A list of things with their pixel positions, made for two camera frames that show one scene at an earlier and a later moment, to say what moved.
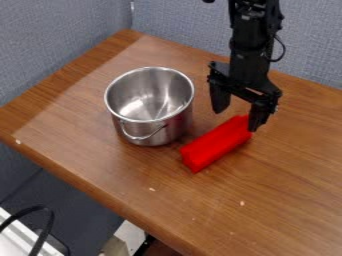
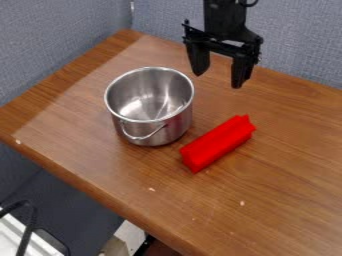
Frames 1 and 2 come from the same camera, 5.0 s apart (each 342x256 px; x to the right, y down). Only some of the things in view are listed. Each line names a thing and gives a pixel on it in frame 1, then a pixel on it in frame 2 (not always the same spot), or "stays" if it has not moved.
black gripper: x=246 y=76 to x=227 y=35
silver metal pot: x=148 y=100 stays
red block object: x=214 y=144 stays
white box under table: x=19 y=237 stays
